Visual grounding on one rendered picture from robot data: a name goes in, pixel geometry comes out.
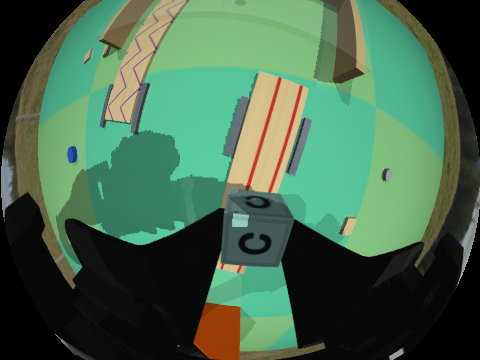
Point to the blue short cylinder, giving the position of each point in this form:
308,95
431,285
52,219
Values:
72,154

